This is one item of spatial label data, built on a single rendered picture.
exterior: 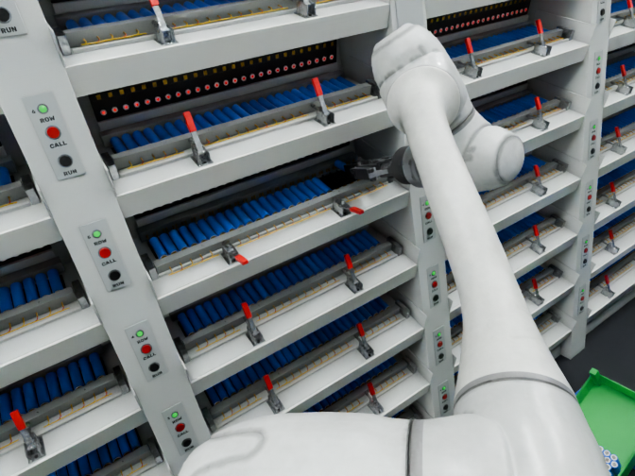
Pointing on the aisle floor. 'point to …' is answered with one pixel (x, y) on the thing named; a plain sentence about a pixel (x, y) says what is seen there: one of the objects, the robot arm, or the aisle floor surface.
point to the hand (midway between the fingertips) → (358, 168)
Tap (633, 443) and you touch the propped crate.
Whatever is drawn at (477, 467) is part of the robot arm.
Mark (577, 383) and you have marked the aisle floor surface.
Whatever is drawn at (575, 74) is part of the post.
